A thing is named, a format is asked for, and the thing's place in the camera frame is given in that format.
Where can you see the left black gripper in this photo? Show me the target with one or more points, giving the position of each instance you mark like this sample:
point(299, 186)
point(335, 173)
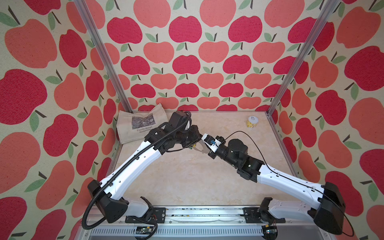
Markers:
point(194, 135)

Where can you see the metal key organizer plate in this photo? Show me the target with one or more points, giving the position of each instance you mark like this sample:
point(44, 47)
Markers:
point(198, 147)

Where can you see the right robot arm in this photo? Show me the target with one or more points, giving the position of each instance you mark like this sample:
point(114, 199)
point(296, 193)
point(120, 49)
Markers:
point(326, 204)

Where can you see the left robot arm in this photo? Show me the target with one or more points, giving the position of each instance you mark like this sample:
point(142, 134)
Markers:
point(108, 203)

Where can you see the beige printed tote bag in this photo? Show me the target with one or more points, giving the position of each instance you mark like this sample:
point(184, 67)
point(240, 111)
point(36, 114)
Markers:
point(132, 127)

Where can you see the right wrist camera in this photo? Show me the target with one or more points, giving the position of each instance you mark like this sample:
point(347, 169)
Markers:
point(211, 143)

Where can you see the front aluminium rail base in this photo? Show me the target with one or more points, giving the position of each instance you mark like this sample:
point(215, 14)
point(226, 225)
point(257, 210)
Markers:
point(204, 223)

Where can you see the left aluminium frame post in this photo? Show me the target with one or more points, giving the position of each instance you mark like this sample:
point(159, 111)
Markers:
point(90, 24)

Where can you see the aluminium frame post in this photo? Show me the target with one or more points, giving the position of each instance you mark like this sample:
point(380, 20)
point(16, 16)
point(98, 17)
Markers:
point(319, 24)
point(90, 24)

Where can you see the right aluminium frame post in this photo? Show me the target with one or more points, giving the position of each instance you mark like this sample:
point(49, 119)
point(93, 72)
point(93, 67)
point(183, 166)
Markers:
point(319, 24)

